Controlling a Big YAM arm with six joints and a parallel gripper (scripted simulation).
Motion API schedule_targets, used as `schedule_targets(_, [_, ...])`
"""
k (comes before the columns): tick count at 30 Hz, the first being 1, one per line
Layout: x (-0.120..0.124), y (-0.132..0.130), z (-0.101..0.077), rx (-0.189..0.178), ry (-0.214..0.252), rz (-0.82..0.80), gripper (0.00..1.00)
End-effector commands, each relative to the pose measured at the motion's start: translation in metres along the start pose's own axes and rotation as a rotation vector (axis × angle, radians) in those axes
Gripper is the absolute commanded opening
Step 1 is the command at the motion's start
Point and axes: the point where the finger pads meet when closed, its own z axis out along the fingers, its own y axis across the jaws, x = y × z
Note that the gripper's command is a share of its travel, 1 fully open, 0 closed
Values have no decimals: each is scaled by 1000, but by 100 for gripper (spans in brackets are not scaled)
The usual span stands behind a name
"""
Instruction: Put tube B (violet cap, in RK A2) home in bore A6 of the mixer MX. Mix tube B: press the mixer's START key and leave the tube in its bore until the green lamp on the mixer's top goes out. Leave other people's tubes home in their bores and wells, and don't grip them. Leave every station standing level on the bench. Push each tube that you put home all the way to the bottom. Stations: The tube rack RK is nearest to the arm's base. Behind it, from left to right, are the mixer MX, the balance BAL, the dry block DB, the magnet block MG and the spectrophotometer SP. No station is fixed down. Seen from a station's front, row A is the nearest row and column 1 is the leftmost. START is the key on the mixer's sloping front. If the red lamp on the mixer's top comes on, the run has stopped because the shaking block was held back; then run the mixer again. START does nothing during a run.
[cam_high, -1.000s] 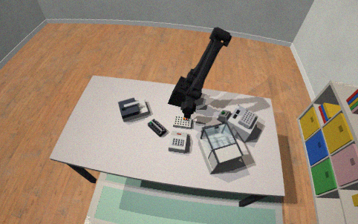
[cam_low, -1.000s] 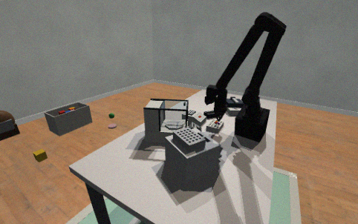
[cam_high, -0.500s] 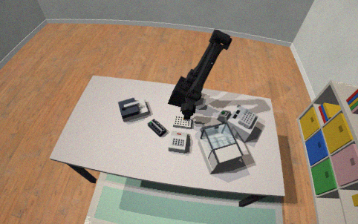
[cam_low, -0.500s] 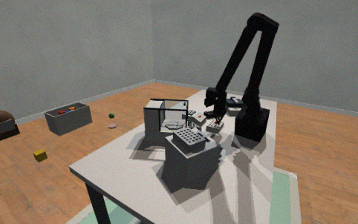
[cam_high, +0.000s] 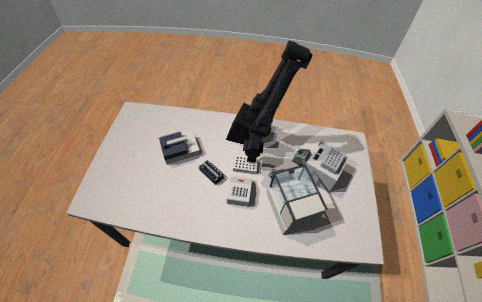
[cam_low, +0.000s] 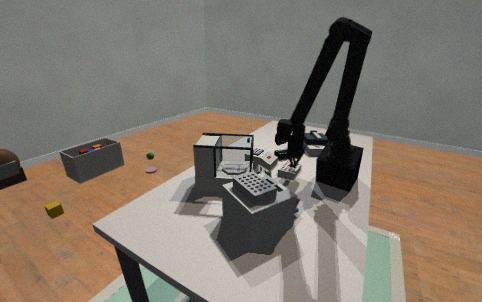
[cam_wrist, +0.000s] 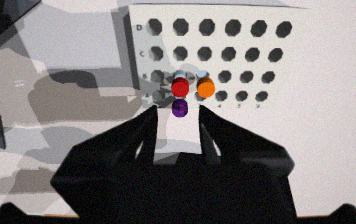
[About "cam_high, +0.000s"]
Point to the white tube rack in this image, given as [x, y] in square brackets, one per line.
[241, 165]

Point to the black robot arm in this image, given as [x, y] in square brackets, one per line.
[261, 113]

